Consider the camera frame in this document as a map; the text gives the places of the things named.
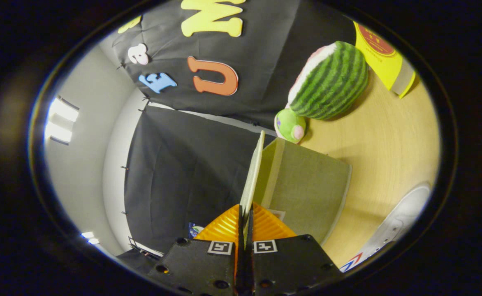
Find beige fabric storage box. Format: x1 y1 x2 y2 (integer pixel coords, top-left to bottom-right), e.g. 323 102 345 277
240 130 353 248

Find pink and green plush toy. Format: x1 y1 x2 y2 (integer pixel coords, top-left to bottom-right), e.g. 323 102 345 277
274 108 308 145

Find blue printed packet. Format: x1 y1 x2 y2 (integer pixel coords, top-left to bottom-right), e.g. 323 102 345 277
188 222 205 239

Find watermelon slice plush toy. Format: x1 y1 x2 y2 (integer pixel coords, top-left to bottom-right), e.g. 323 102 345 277
287 41 369 121

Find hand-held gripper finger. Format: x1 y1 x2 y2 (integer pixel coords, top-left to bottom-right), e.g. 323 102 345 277
148 203 246 296
247 201 344 296

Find white canvas shoe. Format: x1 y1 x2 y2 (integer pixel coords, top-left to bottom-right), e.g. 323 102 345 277
340 183 431 273

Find yellow book with red circle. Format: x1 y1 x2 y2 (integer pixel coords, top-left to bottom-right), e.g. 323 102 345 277
352 21 418 99

